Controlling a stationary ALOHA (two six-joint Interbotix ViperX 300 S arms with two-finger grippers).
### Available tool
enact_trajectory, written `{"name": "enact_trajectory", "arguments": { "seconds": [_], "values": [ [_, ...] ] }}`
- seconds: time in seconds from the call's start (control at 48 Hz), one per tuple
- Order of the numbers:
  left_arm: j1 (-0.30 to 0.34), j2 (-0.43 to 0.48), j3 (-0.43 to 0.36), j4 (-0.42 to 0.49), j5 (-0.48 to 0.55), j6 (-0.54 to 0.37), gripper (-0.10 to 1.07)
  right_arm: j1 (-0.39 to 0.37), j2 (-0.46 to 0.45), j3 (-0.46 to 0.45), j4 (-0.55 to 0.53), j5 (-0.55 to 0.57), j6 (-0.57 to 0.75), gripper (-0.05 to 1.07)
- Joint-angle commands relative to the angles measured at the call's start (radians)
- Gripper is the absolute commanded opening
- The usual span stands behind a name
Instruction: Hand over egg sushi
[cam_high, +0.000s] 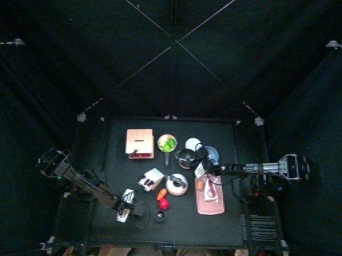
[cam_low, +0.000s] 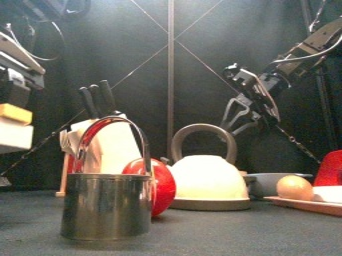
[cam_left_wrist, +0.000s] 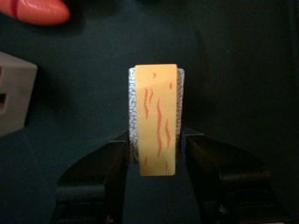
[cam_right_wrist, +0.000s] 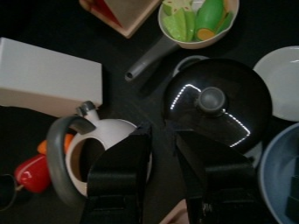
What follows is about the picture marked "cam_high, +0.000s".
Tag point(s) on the pale blue plate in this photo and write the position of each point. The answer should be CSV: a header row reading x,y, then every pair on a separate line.
x,y
214,154

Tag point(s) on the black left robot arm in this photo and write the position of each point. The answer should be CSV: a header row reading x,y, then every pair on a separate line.
x,y
78,178

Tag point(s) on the small black cup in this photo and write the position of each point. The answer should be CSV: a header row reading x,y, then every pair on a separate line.
x,y
159,215

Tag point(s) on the orange toy sushi piece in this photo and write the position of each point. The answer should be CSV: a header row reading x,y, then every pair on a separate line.
x,y
200,185

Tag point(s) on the wooden block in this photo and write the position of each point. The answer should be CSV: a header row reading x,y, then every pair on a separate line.
x,y
114,251

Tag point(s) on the small white bowl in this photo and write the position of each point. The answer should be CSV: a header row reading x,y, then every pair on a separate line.
x,y
191,143

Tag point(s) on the pink cutting board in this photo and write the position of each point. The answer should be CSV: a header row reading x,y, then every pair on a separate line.
x,y
211,207

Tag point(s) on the orange toy carrot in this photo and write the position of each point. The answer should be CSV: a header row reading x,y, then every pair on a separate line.
x,y
162,194

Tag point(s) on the white rectangular tray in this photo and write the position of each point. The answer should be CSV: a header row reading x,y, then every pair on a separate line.
x,y
214,196

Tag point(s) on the pink box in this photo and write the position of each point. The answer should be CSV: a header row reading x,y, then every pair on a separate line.
x,y
139,142

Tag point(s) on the red toy utensil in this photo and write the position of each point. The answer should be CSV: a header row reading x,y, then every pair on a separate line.
x,y
210,189

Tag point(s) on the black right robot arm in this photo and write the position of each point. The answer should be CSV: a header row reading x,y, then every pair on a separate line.
x,y
267,166

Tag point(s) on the silver frame bracket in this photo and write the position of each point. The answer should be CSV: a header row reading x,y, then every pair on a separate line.
x,y
259,121
170,117
333,44
17,42
82,117

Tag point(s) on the red toy fruit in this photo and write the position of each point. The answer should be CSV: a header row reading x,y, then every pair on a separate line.
x,y
164,204

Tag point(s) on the black toy pot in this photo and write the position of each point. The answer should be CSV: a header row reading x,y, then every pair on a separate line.
x,y
187,158

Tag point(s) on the pink and white bowl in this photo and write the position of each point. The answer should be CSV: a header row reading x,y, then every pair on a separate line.
x,y
175,189

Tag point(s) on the grey utensil in bowl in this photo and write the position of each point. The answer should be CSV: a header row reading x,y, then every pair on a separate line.
x,y
178,181

